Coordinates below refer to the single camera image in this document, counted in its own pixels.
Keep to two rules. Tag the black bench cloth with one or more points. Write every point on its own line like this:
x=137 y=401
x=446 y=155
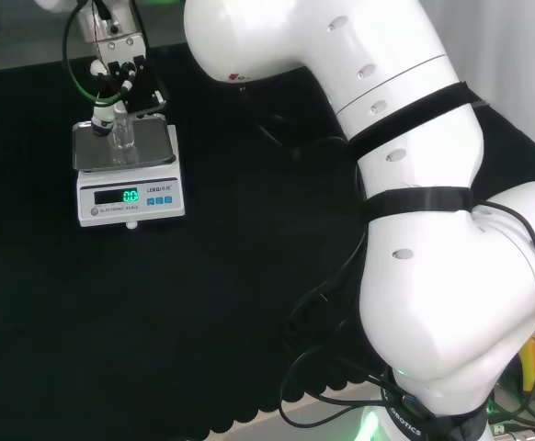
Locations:
x=180 y=298

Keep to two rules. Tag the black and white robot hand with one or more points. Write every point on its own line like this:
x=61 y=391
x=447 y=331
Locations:
x=136 y=87

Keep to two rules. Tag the small clear glass beaker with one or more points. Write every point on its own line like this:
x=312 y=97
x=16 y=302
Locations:
x=123 y=137

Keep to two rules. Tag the white electronic balance steel pan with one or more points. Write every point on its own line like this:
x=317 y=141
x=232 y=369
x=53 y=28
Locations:
x=129 y=184

